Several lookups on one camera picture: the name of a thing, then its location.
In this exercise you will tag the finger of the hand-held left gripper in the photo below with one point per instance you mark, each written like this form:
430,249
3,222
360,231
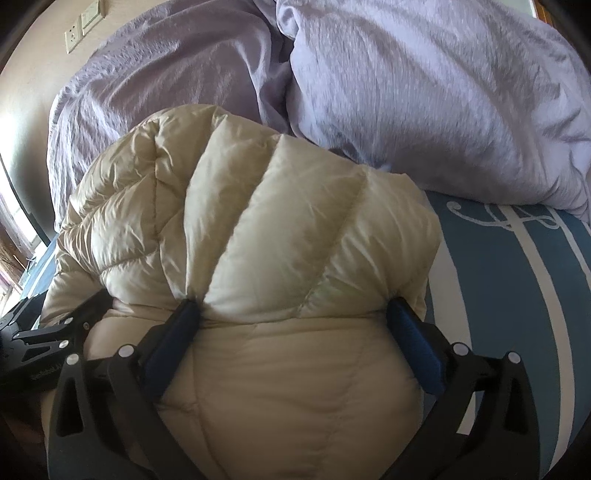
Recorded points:
90,307
55,344

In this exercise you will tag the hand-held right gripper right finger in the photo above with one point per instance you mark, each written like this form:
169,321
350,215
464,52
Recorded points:
413,334

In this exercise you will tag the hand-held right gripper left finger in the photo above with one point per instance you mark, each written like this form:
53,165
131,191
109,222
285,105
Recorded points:
178,325

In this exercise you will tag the cream quilted down jacket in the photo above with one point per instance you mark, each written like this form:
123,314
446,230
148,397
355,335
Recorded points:
258,258

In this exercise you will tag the blue white striped bed sheet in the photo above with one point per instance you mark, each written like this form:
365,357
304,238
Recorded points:
508,300

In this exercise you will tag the window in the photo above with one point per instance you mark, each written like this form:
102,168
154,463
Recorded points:
18,230

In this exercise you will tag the lavender duvet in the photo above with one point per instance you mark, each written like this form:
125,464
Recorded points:
438,92

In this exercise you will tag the lavender pillow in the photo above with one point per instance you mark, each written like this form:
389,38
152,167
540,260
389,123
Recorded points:
161,69

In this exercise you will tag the beige wall socket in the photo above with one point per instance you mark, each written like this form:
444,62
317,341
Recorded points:
74,39

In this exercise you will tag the beige wall switch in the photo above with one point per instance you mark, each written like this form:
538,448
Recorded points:
93,17

